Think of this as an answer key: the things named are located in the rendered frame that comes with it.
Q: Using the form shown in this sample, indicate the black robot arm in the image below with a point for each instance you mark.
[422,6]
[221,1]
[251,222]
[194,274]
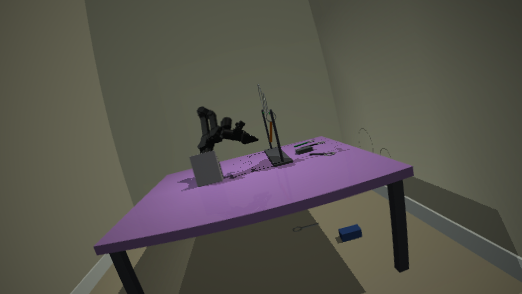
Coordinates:
[216,134]

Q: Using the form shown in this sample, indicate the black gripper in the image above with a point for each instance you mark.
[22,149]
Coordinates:
[242,136]

